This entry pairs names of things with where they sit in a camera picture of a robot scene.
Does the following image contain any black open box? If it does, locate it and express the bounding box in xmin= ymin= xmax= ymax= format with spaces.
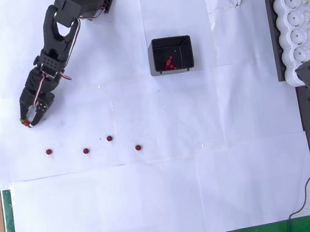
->
xmin=145 ymin=33 xmax=197 ymax=78

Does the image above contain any white paper covering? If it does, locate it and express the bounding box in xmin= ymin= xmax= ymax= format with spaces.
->
xmin=0 ymin=0 xmax=310 ymax=232

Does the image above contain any white power strip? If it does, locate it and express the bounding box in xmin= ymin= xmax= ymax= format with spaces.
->
xmin=271 ymin=0 xmax=310 ymax=89

